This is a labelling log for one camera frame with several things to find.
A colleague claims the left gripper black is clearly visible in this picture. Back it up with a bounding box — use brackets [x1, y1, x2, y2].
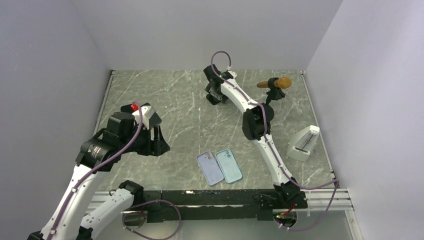
[119, 123, 170, 156]

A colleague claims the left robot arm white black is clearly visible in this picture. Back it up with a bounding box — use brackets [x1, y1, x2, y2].
[29, 106, 170, 240]

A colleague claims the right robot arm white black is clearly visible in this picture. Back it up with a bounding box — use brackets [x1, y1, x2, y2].
[203, 64, 308, 208]

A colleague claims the white phone stand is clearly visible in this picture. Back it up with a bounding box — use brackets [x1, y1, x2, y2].
[286, 125, 320, 162]

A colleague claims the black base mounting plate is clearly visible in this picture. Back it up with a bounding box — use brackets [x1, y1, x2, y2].
[124, 189, 308, 226]

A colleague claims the wooden microphone on black stand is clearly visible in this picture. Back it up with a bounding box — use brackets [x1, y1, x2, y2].
[256, 77, 292, 105]

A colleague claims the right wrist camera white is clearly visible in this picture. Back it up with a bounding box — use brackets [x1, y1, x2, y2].
[227, 69, 238, 79]

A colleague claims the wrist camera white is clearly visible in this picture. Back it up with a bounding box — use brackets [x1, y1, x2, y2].
[227, 69, 238, 79]
[130, 103, 162, 130]

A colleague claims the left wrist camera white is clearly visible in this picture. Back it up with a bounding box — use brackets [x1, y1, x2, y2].
[130, 103, 162, 130]

